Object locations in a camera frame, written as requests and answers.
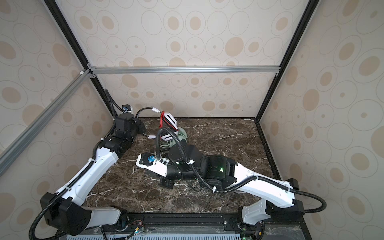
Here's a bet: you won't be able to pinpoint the mint green headphones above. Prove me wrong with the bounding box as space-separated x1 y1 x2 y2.
158 127 189 150

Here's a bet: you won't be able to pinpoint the white black headphones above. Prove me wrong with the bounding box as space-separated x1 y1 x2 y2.
135 107 179 141

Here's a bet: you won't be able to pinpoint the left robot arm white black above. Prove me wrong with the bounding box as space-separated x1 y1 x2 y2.
29 90 145 240

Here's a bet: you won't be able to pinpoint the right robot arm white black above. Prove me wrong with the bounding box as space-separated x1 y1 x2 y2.
143 128 327 225

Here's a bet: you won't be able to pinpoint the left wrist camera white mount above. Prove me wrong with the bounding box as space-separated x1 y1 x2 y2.
122 105 133 114

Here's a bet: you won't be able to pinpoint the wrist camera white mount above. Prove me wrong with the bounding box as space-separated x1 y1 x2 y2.
122 105 133 114
136 152 170 177

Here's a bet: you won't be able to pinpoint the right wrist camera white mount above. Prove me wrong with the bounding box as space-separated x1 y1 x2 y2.
136 152 170 177

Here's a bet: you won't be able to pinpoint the aluminium rail back wall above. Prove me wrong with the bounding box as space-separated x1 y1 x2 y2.
89 66 280 74

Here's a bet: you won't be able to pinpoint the aluminium rail wall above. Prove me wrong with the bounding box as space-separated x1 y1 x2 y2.
89 66 280 74
1 70 91 175

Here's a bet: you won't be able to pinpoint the aluminium rail left wall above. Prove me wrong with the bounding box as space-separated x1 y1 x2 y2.
1 70 91 175

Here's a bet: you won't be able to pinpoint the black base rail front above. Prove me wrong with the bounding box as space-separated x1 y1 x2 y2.
61 213 311 240

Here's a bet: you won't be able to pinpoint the black frame post left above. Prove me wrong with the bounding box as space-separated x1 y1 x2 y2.
44 0 116 114

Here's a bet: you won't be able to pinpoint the black frame post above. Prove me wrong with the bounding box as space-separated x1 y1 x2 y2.
44 0 116 114
255 0 320 123

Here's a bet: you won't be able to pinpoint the black frame post right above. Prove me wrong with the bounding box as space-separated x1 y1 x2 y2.
255 0 320 123

